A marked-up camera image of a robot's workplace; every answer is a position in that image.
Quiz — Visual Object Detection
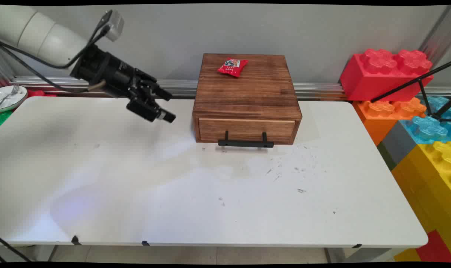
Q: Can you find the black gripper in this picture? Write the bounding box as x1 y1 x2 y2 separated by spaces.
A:
70 45 176 124

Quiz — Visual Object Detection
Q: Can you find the red snack packet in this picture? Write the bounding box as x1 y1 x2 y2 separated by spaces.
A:
217 58 249 77

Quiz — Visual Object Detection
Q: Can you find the brown wooden drawer cabinet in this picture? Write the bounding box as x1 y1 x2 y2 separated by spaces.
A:
192 53 303 146

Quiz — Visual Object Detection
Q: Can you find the small red object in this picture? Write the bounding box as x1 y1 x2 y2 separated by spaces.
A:
26 90 57 98

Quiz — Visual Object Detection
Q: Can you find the white plate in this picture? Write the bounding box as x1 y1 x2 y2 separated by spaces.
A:
0 85 28 113

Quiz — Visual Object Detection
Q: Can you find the silver fork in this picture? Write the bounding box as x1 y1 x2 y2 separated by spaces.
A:
0 84 20 106

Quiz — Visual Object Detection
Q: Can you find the big orange toy block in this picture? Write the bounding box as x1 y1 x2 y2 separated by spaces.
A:
352 98 427 146

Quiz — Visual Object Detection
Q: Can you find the big red toy block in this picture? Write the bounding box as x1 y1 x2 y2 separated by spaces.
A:
339 49 434 102

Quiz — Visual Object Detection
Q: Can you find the black tripod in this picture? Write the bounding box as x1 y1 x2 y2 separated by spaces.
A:
371 60 451 123

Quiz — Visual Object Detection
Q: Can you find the big blue toy block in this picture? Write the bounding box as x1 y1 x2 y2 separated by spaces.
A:
399 96 451 145

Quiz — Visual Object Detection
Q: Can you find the big yellow toy block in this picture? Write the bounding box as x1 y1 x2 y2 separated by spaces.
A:
391 141 451 257

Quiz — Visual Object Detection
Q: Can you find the upright aluminium profile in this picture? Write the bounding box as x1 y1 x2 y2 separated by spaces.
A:
418 5 451 69

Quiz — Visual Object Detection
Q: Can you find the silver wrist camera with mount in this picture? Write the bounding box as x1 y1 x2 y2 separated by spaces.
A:
96 10 125 42

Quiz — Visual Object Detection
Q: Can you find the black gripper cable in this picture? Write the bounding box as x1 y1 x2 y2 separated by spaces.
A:
0 43 106 93

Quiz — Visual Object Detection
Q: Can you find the black camera cable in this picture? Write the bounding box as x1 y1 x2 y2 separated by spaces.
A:
0 25 111 70

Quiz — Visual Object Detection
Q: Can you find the aluminium rail along wall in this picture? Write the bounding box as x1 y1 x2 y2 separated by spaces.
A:
10 76 451 100

